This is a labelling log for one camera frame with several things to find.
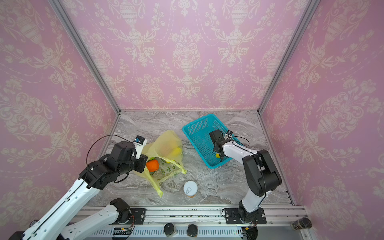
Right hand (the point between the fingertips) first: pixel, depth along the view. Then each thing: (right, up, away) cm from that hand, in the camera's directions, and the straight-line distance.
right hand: (222, 147), depth 95 cm
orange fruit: (-42, -9, -10) cm, 44 cm away
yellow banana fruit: (-29, -2, -3) cm, 29 cm away
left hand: (-41, -1, -24) cm, 47 cm away
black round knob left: (-29, -30, -32) cm, 52 cm away
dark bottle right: (+29, -27, -32) cm, 51 cm away
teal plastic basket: (-15, +10, +11) cm, 21 cm away
